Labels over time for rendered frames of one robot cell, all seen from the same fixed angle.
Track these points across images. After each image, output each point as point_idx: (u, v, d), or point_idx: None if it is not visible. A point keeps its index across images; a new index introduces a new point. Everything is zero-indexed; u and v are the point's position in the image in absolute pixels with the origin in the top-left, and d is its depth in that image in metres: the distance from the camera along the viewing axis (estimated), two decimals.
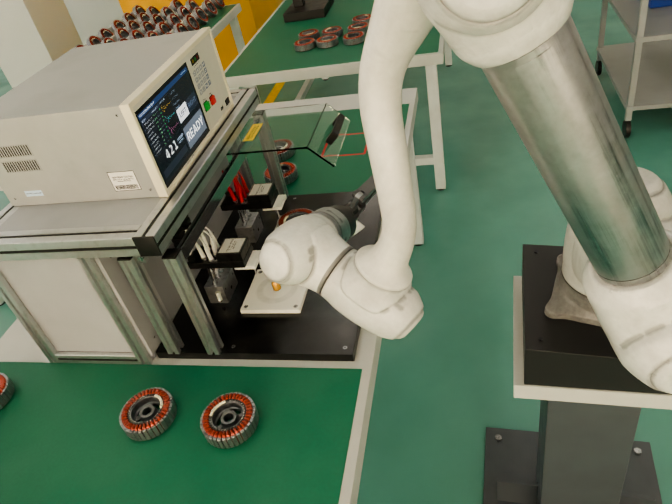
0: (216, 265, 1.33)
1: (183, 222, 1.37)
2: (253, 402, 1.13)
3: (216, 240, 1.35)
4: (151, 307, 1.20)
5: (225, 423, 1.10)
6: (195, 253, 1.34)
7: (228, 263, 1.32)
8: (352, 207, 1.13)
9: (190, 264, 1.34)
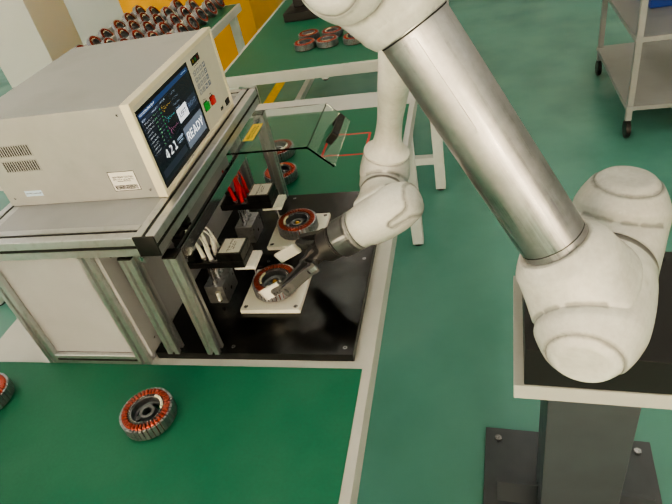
0: (216, 265, 1.33)
1: (183, 222, 1.37)
2: (287, 264, 1.40)
3: (216, 240, 1.35)
4: (151, 307, 1.20)
5: None
6: (195, 253, 1.34)
7: (228, 263, 1.32)
8: None
9: (190, 264, 1.34)
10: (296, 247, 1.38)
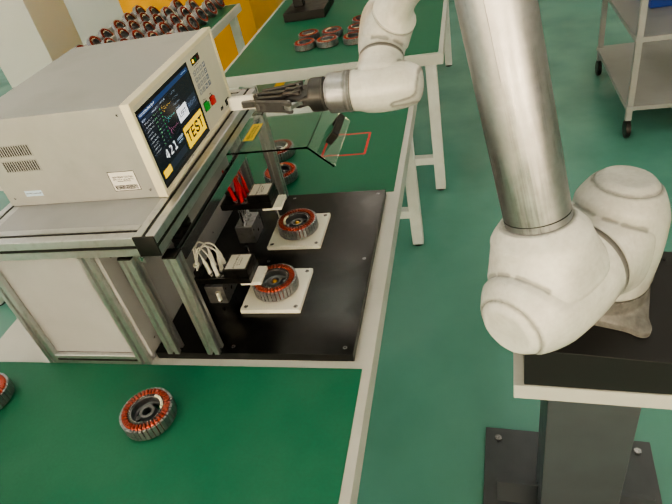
0: (222, 281, 1.36)
1: (183, 222, 1.37)
2: (287, 264, 1.40)
3: (222, 256, 1.38)
4: (151, 307, 1.20)
5: (276, 283, 1.36)
6: (202, 269, 1.37)
7: (234, 279, 1.35)
8: None
9: (197, 280, 1.37)
10: (256, 99, 1.30)
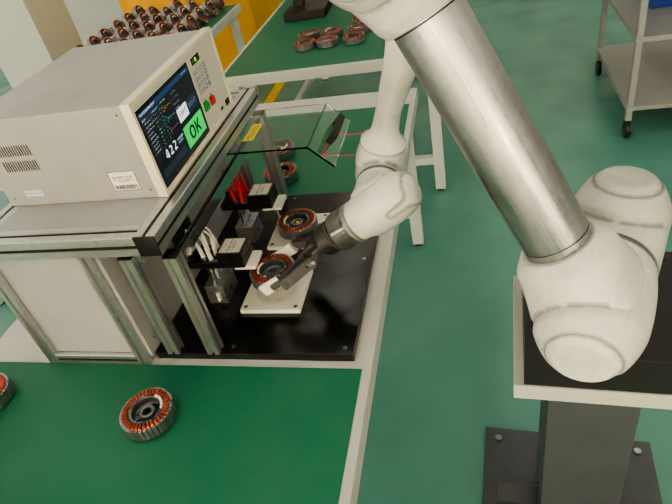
0: (216, 265, 1.33)
1: (183, 222, 1.37)
2: (285, 254, 1.38)
3: (216, 240, 1.35)
4: (151, 307, 1.20)
5: (274, 273, 1.34)
6: (195, 253, 1.34)
7: (228, 263, 1.32)
8: None
9: (190, 264, 1.34)
10: (292, 247, 1.37)
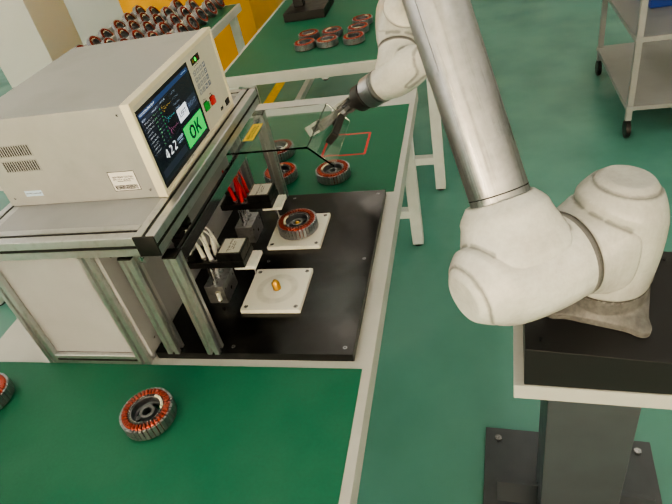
0: (216, 265, 1.33)
1: (183, 222, 1.37)
2: (346, 161, 1.83)
3: (216, 240, 1.35)
4: (151, 307, 1.20)
5: (332, 172, 1.80)
6: (195, 253, 1.34)
7: (228, 263, 1.32)
8: None
9: (190, 264, 1.34)
10: None
